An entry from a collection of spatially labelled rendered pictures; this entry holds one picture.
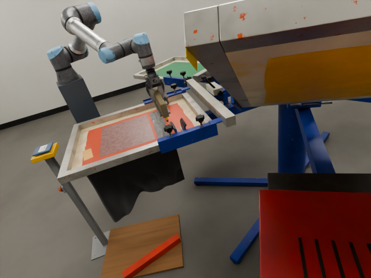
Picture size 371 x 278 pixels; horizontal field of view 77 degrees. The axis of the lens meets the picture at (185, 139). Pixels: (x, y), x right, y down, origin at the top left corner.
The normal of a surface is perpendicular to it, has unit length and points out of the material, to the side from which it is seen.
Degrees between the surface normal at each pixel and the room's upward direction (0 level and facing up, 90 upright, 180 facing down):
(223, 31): 58
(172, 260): 0
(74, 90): 90
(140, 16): 90
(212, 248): 0
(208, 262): 0
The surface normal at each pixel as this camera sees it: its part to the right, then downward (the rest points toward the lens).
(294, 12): -0.31, 0.04
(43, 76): 0.27, 0.48
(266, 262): -0.21, -0.82
